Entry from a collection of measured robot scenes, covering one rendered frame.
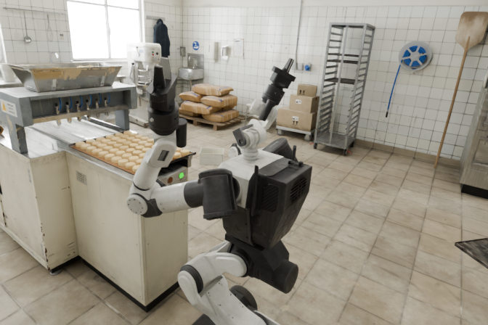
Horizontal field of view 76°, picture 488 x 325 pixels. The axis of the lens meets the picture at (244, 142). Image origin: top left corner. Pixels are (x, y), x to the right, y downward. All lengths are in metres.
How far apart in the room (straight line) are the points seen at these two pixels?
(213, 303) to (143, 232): 0.50
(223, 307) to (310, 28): 4.68
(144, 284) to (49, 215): 0.74
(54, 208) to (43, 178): 0.22
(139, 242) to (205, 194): 0.86
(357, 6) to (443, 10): 1.11
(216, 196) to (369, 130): 4.52
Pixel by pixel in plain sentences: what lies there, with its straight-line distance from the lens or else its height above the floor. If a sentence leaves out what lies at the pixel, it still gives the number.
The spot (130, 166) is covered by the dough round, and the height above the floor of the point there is 0.92.
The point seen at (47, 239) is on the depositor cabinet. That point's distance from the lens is 2.32.
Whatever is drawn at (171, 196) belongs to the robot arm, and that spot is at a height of 1.03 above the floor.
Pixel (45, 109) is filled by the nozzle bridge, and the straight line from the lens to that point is 2.14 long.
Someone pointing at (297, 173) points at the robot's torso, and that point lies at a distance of 1.07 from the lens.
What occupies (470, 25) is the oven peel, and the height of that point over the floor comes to 1.86.
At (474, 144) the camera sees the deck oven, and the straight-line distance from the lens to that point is 4.20.
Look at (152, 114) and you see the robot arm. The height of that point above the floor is 1.32.
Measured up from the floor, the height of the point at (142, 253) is 0.44.
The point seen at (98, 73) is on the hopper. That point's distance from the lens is 2.21.
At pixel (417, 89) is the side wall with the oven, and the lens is 5.13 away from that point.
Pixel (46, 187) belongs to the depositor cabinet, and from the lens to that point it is 2.17.
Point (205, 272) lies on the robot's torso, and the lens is 1.51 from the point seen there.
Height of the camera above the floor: 1.53
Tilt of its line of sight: 18 degrees down
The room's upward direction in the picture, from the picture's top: 3 degrees clockwise
